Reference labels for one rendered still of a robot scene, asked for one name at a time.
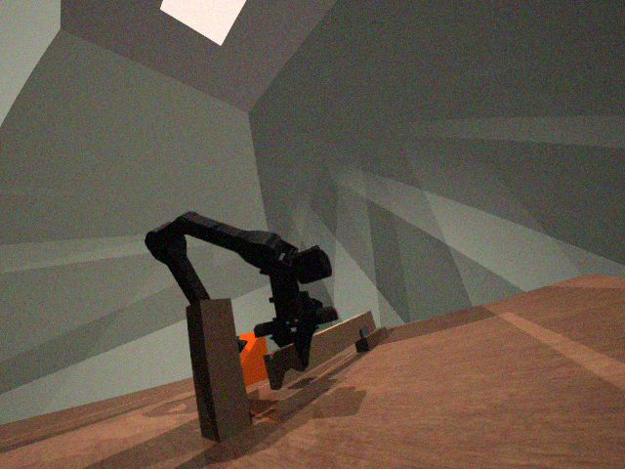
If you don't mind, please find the long brown wooden rail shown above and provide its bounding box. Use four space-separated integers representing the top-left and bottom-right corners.
263 310 376 390

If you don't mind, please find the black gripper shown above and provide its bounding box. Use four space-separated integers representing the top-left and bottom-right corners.
254 286 338 367

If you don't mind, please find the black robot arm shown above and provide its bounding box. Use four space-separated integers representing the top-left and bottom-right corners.
145 211 332 304

